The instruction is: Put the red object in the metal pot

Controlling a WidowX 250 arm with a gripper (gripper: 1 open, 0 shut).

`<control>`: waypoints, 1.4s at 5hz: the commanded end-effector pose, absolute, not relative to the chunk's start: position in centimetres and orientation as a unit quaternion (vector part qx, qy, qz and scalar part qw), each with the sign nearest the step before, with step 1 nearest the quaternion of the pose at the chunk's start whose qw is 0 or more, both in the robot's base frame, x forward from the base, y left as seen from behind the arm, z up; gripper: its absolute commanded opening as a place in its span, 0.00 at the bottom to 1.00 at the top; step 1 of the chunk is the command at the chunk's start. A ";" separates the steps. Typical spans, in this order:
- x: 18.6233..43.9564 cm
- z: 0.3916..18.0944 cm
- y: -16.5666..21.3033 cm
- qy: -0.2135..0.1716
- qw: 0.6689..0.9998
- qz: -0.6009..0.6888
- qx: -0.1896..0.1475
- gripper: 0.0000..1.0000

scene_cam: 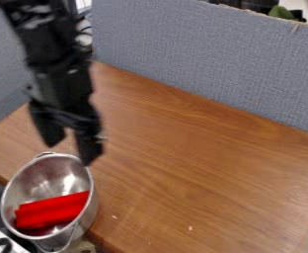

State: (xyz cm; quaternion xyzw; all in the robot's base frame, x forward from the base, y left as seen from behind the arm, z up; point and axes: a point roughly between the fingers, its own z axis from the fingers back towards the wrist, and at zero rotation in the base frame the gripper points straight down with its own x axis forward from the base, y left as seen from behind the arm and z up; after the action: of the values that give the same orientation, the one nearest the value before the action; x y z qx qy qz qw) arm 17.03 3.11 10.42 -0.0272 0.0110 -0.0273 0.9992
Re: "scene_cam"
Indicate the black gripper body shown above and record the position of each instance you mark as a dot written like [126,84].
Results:
[62,91]

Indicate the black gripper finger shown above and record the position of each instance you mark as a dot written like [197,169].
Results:
[49,130]
[89,143]

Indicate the stainless steel pot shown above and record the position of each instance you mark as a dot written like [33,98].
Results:
[51,175]

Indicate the red plastic block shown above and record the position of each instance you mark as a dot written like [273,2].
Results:
[50,211]

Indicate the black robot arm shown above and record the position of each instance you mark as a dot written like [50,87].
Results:
[45,29]

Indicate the green object behind partition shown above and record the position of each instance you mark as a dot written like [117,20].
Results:
[280,12]

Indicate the grey fabric partition panel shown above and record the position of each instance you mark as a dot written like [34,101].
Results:
[234,56]

